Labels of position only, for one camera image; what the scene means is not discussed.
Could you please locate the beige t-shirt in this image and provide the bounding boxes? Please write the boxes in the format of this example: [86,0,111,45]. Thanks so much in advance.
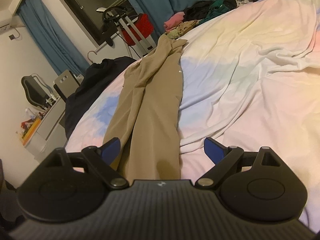
[104,35,187,182]

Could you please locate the wavy frame mirror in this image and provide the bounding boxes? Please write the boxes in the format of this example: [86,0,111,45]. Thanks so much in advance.
[21,73,55,110]

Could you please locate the pink garment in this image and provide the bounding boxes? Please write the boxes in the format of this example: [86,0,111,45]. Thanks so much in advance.
[164,11,185,31]

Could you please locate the blue curtain left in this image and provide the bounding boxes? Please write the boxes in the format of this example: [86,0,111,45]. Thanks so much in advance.
[17,0,89,75]

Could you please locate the garment steamer stand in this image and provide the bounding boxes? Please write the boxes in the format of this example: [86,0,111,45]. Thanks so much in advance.
[96,5,156,57]

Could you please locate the dark window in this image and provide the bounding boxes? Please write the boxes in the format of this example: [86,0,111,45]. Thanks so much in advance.
[64,0,137,45]

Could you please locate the khaki patterned garment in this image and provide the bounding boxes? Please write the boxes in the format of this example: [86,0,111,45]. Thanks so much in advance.
[165,20,200,40]

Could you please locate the white dresser desk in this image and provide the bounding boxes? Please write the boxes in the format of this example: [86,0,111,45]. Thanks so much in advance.
[20,97,67,163]

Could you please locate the green garment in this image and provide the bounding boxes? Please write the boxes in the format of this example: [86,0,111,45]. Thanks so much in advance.
[198,0,234,25]

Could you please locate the black garment in pile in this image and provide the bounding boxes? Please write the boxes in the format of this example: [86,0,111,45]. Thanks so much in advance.
[183,1,213,22]

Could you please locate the white air conditioner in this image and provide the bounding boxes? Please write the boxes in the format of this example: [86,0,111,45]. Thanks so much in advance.
[0,10,12,34]

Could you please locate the black and beige chair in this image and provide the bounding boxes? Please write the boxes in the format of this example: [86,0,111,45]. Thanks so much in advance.
[53,70,80,102]

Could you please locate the black garment on bed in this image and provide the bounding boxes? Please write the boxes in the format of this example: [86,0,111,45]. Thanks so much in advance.
[65,56,135,139]

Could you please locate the red garment on stand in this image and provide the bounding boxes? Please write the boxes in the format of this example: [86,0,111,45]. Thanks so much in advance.
[121,14,154,46]

